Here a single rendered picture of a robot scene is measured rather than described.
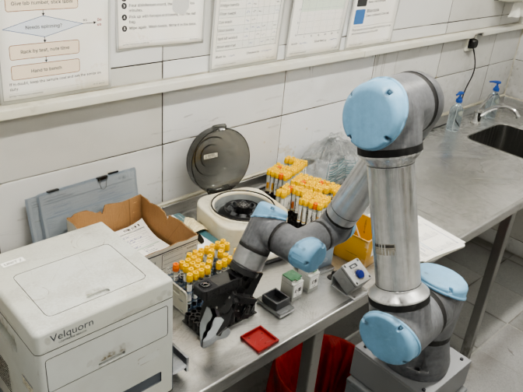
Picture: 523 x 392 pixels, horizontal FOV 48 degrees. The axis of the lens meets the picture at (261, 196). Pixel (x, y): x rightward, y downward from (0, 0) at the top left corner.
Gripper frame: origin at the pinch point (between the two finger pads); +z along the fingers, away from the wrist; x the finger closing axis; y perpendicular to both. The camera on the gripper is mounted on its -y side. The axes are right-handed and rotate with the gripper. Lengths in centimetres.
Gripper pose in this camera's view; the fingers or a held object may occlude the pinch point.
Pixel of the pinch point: (202, 342)
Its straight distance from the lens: 139.0
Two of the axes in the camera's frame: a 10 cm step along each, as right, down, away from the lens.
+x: -6.8, -3.8, 6.3
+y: 5.9, 2.2, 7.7
